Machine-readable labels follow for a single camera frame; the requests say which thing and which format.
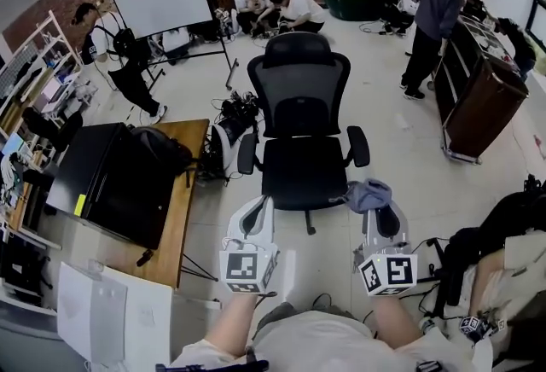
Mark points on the black cabinet box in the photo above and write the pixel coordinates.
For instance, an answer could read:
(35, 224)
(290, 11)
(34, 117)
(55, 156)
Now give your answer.
(111, 182)

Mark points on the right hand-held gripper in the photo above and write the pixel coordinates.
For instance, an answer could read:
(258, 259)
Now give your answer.
(388, 272)

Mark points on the white cardboard box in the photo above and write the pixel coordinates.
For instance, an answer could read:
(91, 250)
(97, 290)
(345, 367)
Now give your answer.
(106, 315)

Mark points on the blue-grey cloth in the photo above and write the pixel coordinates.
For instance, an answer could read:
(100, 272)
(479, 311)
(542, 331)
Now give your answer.
(370, 193)

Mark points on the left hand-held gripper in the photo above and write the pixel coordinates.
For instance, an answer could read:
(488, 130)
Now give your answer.
(243, 268)

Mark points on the black mesh office chair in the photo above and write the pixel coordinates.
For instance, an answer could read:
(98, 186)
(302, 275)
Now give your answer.
(298, 114)

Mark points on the dark brown wheeled cabinet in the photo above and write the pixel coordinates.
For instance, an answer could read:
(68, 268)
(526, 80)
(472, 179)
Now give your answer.
(478, 97)

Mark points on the person's beige shirt torso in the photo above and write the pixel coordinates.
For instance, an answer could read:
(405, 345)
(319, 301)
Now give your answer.
(324, 344)

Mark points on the person's right forearm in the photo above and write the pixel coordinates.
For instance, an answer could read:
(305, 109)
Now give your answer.
(394, 321)

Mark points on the white shelf rack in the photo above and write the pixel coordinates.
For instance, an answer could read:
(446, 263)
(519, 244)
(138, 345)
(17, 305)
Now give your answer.
(40, 67)

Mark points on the white and black device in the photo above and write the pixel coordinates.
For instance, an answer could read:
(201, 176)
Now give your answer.
(228, 140)

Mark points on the person's left forearm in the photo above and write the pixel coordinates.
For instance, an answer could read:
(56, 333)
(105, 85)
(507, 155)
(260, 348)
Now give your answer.
(239, 327)

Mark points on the black backpack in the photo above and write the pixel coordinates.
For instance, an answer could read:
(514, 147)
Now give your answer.
(166, 148)

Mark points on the wooden table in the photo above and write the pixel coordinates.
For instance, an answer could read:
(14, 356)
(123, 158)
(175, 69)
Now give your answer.
(179, 199)

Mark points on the dark framed window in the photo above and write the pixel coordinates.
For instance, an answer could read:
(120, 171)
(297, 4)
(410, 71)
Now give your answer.
(536, 29)

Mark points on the small black device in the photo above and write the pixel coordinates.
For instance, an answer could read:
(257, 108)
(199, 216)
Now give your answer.
(145, 258)

